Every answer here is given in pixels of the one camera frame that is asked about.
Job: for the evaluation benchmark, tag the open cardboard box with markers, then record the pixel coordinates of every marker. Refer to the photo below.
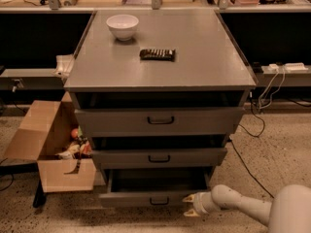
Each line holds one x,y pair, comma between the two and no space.
44,132

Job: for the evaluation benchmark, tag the grey middle drawer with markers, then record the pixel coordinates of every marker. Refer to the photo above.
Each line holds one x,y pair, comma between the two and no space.
165,158

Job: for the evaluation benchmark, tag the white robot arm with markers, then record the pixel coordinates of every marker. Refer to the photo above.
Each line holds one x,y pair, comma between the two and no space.
289,212

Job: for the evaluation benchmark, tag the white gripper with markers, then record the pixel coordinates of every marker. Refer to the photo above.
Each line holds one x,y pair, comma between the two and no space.
200,203

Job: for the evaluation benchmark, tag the grey drawer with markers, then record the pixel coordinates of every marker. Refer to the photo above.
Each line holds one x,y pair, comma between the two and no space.
153,187
165,158
158,122

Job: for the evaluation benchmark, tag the white power strip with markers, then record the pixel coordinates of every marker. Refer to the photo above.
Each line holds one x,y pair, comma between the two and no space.
295,67

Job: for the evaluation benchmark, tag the grey bottom drawer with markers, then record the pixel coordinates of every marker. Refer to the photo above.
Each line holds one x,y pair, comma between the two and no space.
153,187

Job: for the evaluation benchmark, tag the grey drawer cabinet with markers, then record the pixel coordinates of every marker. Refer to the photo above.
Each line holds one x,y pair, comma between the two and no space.
208,72

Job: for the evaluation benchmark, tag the grey top drawer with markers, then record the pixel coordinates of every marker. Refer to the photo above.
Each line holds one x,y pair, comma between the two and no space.
158,122

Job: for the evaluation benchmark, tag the orange toy fruit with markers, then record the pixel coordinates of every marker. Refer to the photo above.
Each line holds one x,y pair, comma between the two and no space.
74,133

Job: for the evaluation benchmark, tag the dark chocolate bar wrapper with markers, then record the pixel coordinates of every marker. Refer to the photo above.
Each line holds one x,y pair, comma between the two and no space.
157,54

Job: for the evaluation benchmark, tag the white ceramic bowl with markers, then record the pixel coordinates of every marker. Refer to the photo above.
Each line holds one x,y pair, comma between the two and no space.
122,27

